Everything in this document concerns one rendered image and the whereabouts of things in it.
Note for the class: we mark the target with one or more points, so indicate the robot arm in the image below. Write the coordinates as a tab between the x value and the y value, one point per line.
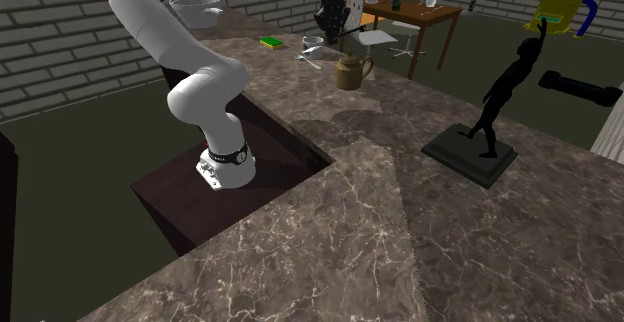
195	84

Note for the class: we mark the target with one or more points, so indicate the grey metal cup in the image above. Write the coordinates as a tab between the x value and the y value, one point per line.
313	49

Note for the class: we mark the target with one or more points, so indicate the white office chair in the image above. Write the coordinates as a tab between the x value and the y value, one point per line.
378	36

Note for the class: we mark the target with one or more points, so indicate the silver spoon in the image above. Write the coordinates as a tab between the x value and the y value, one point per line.
309	61

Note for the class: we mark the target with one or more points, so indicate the brown ceramic jug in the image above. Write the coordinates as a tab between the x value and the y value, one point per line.
349	73

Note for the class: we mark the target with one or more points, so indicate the green and yellow sponge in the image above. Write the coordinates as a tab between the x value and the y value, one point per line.
271	42

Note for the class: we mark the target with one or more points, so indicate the brown wooden table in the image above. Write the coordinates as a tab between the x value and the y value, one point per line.
419	15

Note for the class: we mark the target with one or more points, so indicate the clear glass pot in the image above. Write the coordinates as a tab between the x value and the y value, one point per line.
196	15

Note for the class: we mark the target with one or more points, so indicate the black figure on base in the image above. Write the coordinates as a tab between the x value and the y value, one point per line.
502	92

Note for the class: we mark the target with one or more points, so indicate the dark robot stand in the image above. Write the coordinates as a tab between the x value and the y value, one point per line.
175	199

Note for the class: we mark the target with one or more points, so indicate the black cylinder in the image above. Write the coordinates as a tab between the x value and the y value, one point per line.
575	88

